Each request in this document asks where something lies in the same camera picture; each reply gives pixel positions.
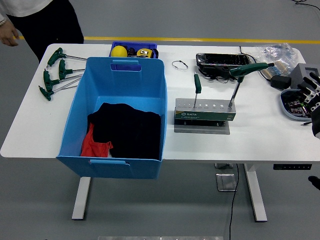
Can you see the black table control panel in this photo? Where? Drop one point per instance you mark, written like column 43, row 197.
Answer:
column 292, row 166

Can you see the tan resistor tape strip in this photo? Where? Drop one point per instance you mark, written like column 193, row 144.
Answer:
column 277, row 67

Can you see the white table leg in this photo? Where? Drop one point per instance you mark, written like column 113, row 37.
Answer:
column 81, row 197
column 256, row 195

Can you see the yellow ball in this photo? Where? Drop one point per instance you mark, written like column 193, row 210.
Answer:
column 119, row 51

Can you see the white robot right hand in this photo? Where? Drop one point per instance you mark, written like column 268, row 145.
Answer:
column 315, row 105

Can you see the metal floor plate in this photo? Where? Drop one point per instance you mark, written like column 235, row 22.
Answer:
column 226, row 182

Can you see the person's right hand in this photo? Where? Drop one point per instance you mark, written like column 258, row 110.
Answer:
column 8, row 35

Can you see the black power adapter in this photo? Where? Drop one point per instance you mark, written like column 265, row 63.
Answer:
column 280, row 82

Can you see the small dark blue tray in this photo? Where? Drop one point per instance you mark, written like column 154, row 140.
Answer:
column 135, row 44

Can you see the black electronic device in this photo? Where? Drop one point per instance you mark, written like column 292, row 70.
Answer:
column 220, row 60

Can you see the grey metal wrench rack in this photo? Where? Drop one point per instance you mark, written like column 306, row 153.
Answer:
column 205, row 115

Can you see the red cloth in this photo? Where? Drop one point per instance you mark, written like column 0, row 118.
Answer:
column 93, row 146

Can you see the black cloth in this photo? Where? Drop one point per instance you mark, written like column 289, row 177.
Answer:
column 135, row 132

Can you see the light blue oval tray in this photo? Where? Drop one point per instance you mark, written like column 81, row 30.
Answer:
column 287, row 105

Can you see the person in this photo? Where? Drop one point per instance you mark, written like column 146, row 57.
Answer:
column 50, row 25

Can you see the clear plastic parts bag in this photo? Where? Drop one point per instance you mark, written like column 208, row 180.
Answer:
column 277, row 51

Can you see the dark brown small object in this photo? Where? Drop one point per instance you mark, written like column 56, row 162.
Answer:
column 131, row 51

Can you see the grey foam box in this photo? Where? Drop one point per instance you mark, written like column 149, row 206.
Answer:
column 298, row 72

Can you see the yellow floor tape line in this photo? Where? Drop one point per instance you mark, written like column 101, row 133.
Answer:
column 175, row 39

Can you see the yellow tape measure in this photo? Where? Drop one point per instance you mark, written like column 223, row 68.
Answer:
column 144, row 52

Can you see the large blue plastic bin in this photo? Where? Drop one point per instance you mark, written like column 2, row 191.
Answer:
column 125, row 82

